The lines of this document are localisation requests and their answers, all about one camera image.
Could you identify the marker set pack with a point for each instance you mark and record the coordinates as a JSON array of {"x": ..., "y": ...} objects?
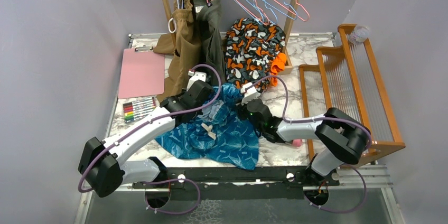
[{"x": 136, "y": 110}]

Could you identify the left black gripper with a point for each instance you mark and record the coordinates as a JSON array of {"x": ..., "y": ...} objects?
[{"x": 199, "y": 112}]

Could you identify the pink clipboard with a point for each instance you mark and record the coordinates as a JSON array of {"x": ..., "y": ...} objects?
[{"x": 142, "y": 74}]

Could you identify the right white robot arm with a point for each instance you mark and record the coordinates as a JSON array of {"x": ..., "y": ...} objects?
[{"x": 345, "y": 138}]

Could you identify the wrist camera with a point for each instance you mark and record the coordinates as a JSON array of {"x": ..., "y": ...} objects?
[
  {"x": 195, "y": 76},
  {"x": 249, "y": 93}
]

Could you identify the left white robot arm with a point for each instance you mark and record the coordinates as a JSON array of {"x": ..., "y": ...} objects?
[{"x": 105, "y": 164}]

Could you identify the blue patterned shorts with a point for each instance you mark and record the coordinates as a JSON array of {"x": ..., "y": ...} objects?
[{"x": 217, "y": 134}]

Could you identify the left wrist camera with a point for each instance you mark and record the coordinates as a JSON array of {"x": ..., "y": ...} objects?
[{"x": 195, "y": 76}]

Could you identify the wooden drying rack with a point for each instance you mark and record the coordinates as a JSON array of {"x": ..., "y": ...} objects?
[{"x": 347, "y": 76}]

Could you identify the dark green shorts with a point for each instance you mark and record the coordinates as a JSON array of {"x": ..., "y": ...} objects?
[{"x": 211, "y": 33}]

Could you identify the wooden hanger stand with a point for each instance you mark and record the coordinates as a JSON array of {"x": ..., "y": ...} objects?
[{"x": 294, "y": 12}]

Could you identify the pink capped pencil tube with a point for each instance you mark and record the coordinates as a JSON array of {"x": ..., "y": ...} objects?
[{"x": 296, "y": 142}]

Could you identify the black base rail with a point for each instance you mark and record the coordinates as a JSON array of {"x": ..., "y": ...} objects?
[{"x": 231, "y": 183}]

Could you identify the tan brown shorts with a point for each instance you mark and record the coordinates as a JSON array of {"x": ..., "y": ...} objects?
[{"x": 186, "y": 49}]

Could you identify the orange camo shorts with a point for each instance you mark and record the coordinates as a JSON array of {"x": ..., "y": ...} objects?
[{"x": 253, "y": 51}]

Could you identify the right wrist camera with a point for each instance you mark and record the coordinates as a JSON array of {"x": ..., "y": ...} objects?
[{"x": 249, "y": 93}]

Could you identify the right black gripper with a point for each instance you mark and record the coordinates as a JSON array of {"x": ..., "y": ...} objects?
[{"x": 239, "y": 109}]

